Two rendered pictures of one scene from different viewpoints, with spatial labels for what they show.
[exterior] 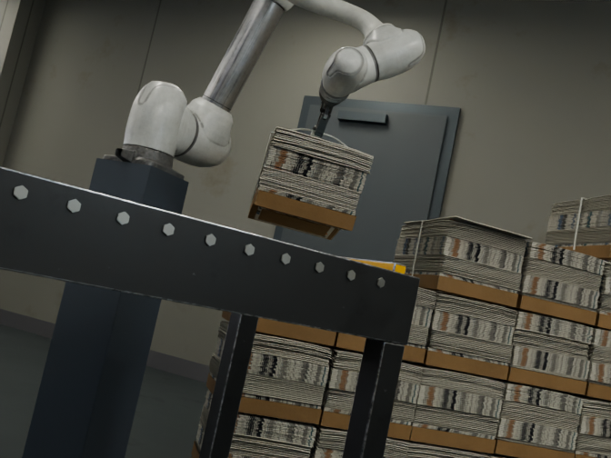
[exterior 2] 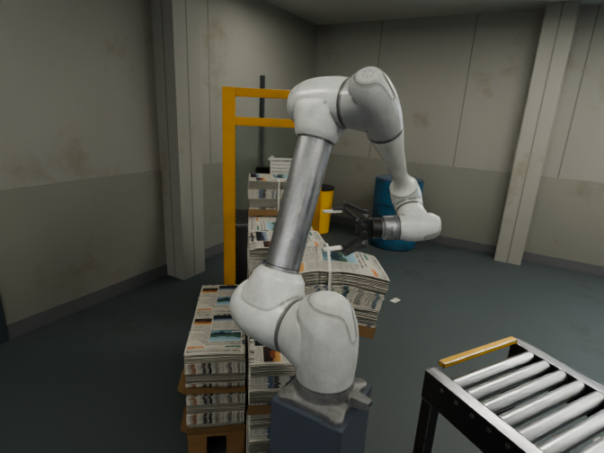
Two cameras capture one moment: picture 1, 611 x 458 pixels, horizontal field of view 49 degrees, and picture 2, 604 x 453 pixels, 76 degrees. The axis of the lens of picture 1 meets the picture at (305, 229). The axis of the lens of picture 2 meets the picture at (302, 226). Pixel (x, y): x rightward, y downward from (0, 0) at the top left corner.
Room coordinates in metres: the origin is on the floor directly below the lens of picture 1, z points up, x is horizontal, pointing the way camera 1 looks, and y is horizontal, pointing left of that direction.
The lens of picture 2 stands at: (2.01, 1.37, 1.71)
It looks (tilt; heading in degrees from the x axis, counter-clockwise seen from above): 17 degrees down; 276
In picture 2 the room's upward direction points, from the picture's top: 3 degrees clockwise
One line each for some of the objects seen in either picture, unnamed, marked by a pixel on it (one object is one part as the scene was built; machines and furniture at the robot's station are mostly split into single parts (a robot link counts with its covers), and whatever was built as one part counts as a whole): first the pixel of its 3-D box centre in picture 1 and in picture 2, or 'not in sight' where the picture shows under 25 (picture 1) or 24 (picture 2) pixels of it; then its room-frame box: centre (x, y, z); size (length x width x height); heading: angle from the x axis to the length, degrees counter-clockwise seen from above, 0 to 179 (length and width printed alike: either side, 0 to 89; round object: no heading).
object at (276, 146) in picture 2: not in sight; (272, 169); (2.55, -1.54, 1.28); 0.57 x 0.01 x 0.65; 14
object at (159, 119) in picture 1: (158, 118); (324, 335); (2.03, 0.51, 1.17); 0.18 x 0.16 x 0.22; 149
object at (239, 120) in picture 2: not in sight; (274, 122); (2.54, -1.52, 1.62); 0.75 x 0.06 x 0.06; 14
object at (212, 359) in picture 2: not in sight; (221, 359); (2.64, -0.50, 0.30); 0.76 x 0.30 x 0.60; 104
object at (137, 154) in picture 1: (142, 159); (330, 386); (2.00, 0.52, 1.03); 0.22 x 0.18 x 0.06; 156
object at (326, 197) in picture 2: not in sight; (317, 208); (2.34, -4.16, 0.34); 0.44 x 0.43 x 0.68; 156
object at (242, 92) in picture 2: not in sight; (275, 93); (2.54, -1.52, 1.82); 0.75 x 0.06 x 0.06; 14
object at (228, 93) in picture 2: not in sight; (229, 213); (2.86, -1.44, 0.93); 0.09 x 0.09 x 1.85; 14
